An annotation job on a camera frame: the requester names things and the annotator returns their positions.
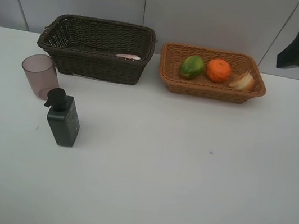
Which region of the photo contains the orange mandarin fruit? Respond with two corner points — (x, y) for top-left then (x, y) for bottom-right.
(206, 58), (232, 83)

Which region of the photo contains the green lime fruit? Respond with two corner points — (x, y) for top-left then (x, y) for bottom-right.
(179, 56), (205, 79)

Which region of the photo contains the pink spray bottle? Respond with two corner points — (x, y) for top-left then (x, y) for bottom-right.
(116, 53), (141, 61)

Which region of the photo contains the black pump bottle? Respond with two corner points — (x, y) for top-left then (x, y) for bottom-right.
(44, 88), (80, 148)

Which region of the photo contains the orange wicker basket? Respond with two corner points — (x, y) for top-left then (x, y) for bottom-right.
(159, 42), (266, 104)

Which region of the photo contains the dark brown wicker basket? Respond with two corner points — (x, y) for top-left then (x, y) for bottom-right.
(37, 14), (156, 85)

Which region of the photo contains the translucent purple plastic cup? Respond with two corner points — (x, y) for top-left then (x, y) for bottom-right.
(21, 54), (59, 100)

